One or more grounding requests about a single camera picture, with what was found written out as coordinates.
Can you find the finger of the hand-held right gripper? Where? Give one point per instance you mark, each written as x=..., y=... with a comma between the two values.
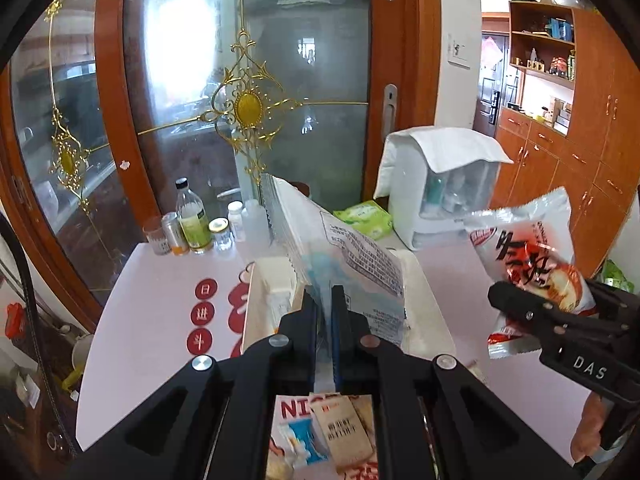
x=520, y=302
x=615, y=300

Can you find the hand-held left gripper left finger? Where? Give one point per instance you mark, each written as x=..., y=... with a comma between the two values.
x=312, y=312

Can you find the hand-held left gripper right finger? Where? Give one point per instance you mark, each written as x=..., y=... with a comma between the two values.
x=338, y=312

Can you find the light blue snack packet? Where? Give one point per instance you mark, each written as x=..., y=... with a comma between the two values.
x=350, y=255

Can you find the red and white snack bag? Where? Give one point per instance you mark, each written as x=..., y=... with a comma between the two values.
x=525, y=240

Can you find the white plastic tray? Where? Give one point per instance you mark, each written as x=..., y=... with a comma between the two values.
x=435, y=320

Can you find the beige cracker packet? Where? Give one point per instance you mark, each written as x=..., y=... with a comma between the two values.
x=345, y=435

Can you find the person's right hand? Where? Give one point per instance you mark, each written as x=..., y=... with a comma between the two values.
x=590, y=425

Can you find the green plastic bag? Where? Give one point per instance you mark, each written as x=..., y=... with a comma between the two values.
x=617, y=275

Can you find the green tissue pack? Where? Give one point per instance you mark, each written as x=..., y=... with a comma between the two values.
x=365, y=217

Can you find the translucent plastic bottle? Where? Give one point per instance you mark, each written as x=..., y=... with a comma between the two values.
x=256, y=225

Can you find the white pill bottle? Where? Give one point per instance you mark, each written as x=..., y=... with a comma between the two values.
x=236, y=222

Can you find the small jar with gold lid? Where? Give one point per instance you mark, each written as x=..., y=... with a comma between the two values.
x=220, y=235

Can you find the teal ceramic jar brown lid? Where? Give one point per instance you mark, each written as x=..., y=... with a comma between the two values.
x=301, y=191

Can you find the white countertop appliance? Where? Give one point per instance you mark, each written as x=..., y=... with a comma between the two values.
x=440, y=210

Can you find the blue candy packet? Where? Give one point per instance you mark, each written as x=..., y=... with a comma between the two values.
x=302, y=440

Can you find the wooden cabinet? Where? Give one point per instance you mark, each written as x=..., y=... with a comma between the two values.
x=600, y=150

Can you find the glass bottle with green label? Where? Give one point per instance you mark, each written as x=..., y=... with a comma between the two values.
x=192, y=220

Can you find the small metal can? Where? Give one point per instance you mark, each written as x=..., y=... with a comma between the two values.
x=174, y=235

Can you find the white cloth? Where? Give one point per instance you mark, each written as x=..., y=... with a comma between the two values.
x=450, y=145

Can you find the small glass cup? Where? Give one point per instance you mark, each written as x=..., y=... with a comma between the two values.
x=155, y=240

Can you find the dark metal entry door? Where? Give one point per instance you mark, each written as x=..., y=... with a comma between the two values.
x=492, y=90

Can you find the white bowl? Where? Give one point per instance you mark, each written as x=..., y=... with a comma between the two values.
x=82, y=350

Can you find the wooden glass sliding door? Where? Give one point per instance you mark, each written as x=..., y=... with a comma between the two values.
x=300, y=60
x=45, y=160

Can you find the dark canister with red lid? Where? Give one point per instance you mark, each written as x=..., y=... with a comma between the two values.
x=14, y=320

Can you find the white wall switch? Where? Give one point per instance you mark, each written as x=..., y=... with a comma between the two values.
x=458, y=52

